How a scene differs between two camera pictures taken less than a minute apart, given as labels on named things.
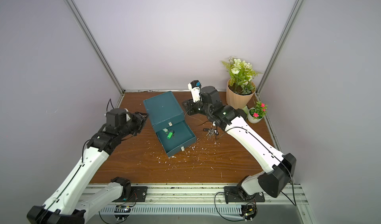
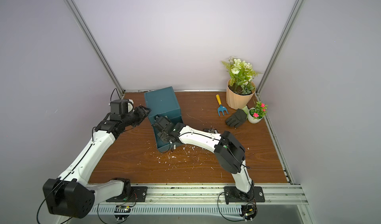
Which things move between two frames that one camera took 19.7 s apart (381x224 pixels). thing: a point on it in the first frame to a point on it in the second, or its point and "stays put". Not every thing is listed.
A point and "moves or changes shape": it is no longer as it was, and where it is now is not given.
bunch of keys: [211, 132] stays put
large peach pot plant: [240, 87] stays put
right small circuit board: [248, 211] stays put
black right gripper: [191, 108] to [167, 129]
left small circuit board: [122, 212] stays put
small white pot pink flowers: [256, 114] stays put
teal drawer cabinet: [163, 110] moves or changes shape
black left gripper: [139, 120] to [141, 113]
